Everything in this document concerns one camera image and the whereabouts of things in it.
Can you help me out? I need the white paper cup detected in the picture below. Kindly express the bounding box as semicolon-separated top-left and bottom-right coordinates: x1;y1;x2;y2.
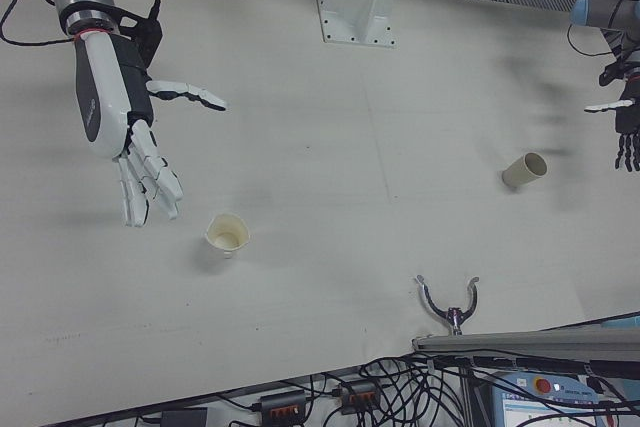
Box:
204;213;251;259

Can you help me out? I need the black power brick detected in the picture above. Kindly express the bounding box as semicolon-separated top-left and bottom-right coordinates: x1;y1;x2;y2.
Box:
160;407;210;427

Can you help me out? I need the grey teach pendant red button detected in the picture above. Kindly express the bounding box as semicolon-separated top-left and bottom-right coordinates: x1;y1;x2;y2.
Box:
487;369;609;427

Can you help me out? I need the black orange power strip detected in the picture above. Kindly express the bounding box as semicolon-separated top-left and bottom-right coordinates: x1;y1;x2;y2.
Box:
258;388;307;419
338;380;380;412

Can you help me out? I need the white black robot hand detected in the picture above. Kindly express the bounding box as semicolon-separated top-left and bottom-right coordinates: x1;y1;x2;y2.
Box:
583;49;640;173
73;29;230;229

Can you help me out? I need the silver metal claw clamp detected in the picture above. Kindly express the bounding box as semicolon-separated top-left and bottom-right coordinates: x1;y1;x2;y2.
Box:
414;274;481;336

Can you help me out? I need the beige cylindrical cup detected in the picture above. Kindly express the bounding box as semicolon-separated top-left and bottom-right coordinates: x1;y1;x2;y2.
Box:
501;151;549;192

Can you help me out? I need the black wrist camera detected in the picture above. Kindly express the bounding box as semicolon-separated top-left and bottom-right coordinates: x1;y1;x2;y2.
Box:
117;9;165;68
598;59;632;88

